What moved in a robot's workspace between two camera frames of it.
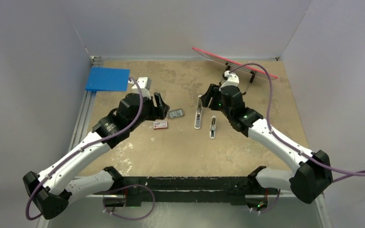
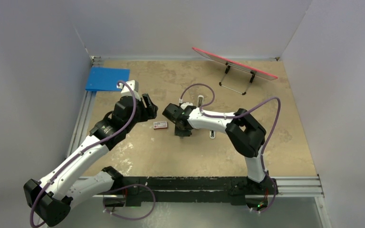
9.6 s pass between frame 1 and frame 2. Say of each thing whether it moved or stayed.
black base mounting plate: stayed
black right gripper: moved
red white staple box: stayed
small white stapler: stayed
